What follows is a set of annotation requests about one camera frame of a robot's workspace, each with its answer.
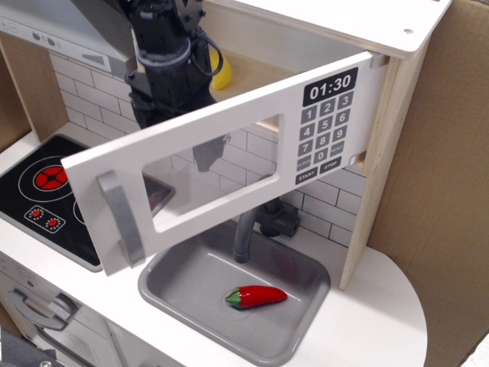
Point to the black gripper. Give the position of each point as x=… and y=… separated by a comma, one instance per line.
x=173, y=87

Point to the grey microwave door handle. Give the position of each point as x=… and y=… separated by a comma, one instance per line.
x=116, y=198

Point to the white toy microwave door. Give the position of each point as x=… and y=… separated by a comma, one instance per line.
x=282, y=136

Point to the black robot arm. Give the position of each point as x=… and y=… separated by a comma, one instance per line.
x=167, y=27

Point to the wooden microwave cabinet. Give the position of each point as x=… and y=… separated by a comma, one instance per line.
x=397, y=90

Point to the yellow toy banana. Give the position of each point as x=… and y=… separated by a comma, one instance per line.
x=224, y=76

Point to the grey toy faucet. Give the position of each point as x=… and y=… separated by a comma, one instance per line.
x=273, y=219

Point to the grey toy sink basin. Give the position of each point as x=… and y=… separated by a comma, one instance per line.
x=191, y=281

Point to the red toy chili pepper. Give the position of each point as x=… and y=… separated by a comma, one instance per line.
x=255, y=295

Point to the grey range hood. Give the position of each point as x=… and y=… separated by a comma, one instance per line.
x=95, y=33

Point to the black toy stovetop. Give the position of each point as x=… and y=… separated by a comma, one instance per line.
x=36, y=197

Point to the white toy oven front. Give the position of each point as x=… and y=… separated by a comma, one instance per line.
x=85, y=342

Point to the brown cardboard panel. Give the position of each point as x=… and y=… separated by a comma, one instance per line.
x=433, y=217

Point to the grey oven door handle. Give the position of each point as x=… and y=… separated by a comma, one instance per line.
x=54, y=316

